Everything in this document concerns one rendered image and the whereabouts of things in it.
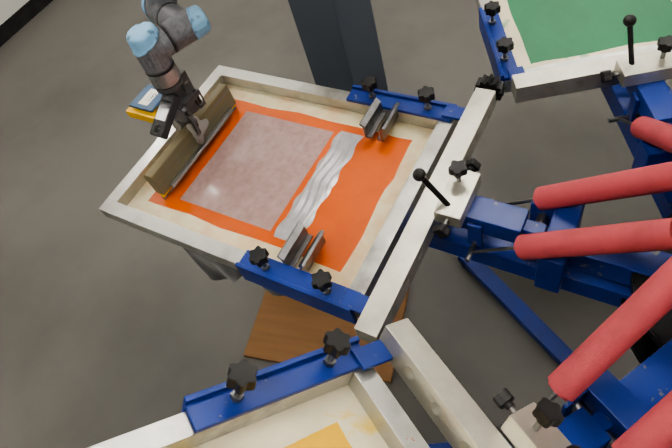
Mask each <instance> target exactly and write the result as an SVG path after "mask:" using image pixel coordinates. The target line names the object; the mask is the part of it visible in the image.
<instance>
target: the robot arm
mask: <svg viewBox="0 0 672 448"><path fill-rule="evenodd" d="M141 7H142V10H143V12H144V13H145V15H146V16H147V17H148V19H149V20H151V21H152V22H153V23H155V24H156V25H158V26H155V25H154V24H153V23H151V22H142V23H141V24H136V25H134V26H133V27H131V28H130V29H129V31H128V32H127V35H126V39H127V42H128V44H129V46H130V48H131V50H132V53H133V55H134V56H135V57H136V58H137V60H138V62H139V63H140V65H141V67H142V68H143V70H144V72H145V73H146V75H147V77H148V78H149V80H150V82H151V83H152V85H153V87H154V88H155V89H156V91H157V92H158V93H159V94H162V97H161V100H160V103H159V106H158V109H157V112H156V115H155V118H154V121H153V124H152V127H151V130H150V134H151V135H153V136H156V137H159V138H162V139H168V136H169V133H170V130H171V127H172V125H173V127H174V128H175V129H176V130H177V131H178V132H180V130H181V129H182V128H183V127H184V126H185V124H186V123H187V125H186V127H187V129H188V130H189V131H190V132H191V133H192V135H193V137H194V138H195V140H196V142H197V143H199V144H202V145H203V144H204V136H203V135H204V133H205V131H206V129H207V127H208V125H209V121H208V120H207V119H203V120H199V118H198V117H197V116H193V114H194V113H196V112H197V111H198V110H199V109H202V108H203V106H204V105H205V104H206V102H205V100H204V98H203V96H202V94H201V92H200V90H199V89H197V88H194V87H193V85H192V83H191V81H190V79H189V77H188V75H187V73H186V71H185V70H179V69H178V68H177V66H176V64H175V62H174V60H173V58H172V57H171V56H172V55H174V54H176V53H177V52H179V51H181V50H182V49H184V48H186V47H187V46H189V45H191V44H192V43H194V42H195V41H197V40H200V39H201V38H202V37H203V36H205V35H206V34H208V33H209V32H210V30H211V26H210V23H209V20H208V18H207V17H206V15H205V13H204V12H203V11H202V9H201V8H200V7H199V6H197V5H192V6H190V7H186V9H184V8H183V7H181V6H180V5H179V4H178V3H177V0H141ZM199 95H200V96H201V98H202V100H203V102H202V101H201V99H200V97H199Z"/></svg>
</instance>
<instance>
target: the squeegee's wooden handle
mask: <svg viewBox="0 0 672 448"><path fill-rule="evenodd" d="M205 102H206V104H205V105H204V106H203V108H202V109H199V110H198V111H197V112H196V113H194V115H193V116H197V117H198V118H199V120H203V119H207V120H208V121H209V125H208V127H207V129H206V131H205V133H204V135H203V136H204V140H205V138H206V137H207V136H208V135H209V133H210V132H211V131H212V129H213V128H214V127H215V126H216V124H217V123H218V122H219V121H220V119H221V118H222V117H223V115H224V114H225V113H226V112H227V110H228V109H229V108H233V106H234V105H235V104H236V102H235V100H234V98H233V96H232V94H231V92H230V90H229V88H228V86H227V85H225V84H222V83H219V84H218V85H217V86H216V88H215V89H214V90H213V91H212V92H211V94H210V95H209V96H208V97H207V99H206V100H205ZM186 125H187V123H186V124H185V126H184V127H183V128H182V129H181V130H180V132H179V133H178V134H177V135H176V137H175V138H174V139H173V140H172V142H171V143H170V144H169V145H168V146H167V148H166V149H165V150H164V151H163V153H162V154H161V155H160V156H159V157H158V159H157V160H156V161H155V162H154V164H153V165H152V166H151V167H150V168H149V170H148V171H147V172H146V173H145V175H144V178H145V179H146V180H147V181H148V183H149V184H150V185H151V186H152V188H153V189H154V190H155V191H156V192H157V193H160V194H163V195H165V194H166V193H167V191H168V190H169V189H170V187H171V186H170V183H171V182H172V181H173V179H174V178H175V177H176V176H177V174H178V173H179V172H180V170H181V169H182V168H183V167H184V165H185V164H186V163H187V161H188V160H189V159H190V158H191V156H192V155H193V154H194V153H195V151H196V150H197V149H198V147H199V146H200V145H201V144H199V143H197V142H196V140H195V138H194V137H193V135H192V133H191V132H190V131H189V130H188V129H187V127H186Z"/></svg>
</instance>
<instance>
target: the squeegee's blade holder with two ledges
mask: <svg viewBox="0 0 672 448"><path fill-rule="evenodd" d="M233 112H234V110H233V108H229V109H228V110H227V112H226V113H225V114H224V115H223V117H222V118H221V119H220V121H219V122H218V123H217V124H216V126H215V127H214V128H213V129H212V131H211V132H210V133H209V135H208V136H207V137H206V138H205V140H204V144H203V145H202V144H201V145H200V146H199V147H198V149H197V150H196V151H195V153H194V154H193V155H192V156H191V158H190V159H189V160H188V161H187V163H186V164H185V165H184V167H183V168H182V169H181V170H180V172H179V173H178V174H177V176H176V177H175V178H174V179H173V181H172V182H171V183H170V186H171V187H173V188H175V187H176V185H177V184H178V183H179V182H180V180H181V179H182V178H183V176H184V175H185V174H186V172H187V171H188V170H189V169H190V167H191V166H192V165H193V163H194V162H195V161H196V160H197V158H198V157H199V156H200V154H201V153H202V152H203V150H204V149H205V148H206V147H207V145H208V144H209V143H210V141H211V140H212V139H213V138H214V136H215V135H216V134H217V132H218V131H219V130H220V128H221V127H222V126H223V125H224V123H225V122H226V121H227V119H228V118H229V117H230V116H231V114H232V113H233Z"/></svg>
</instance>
